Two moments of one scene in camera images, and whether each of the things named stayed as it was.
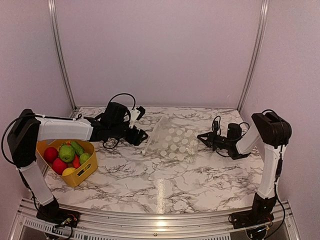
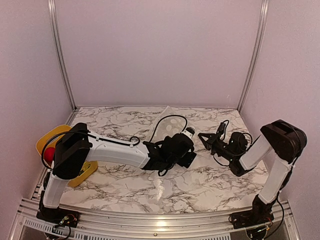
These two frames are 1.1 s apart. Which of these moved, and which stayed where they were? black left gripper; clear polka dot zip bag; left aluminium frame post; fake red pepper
Moved: black left gripper; clear polka dot zip bag
Stayed: left aluminium frame post; fake red pepper
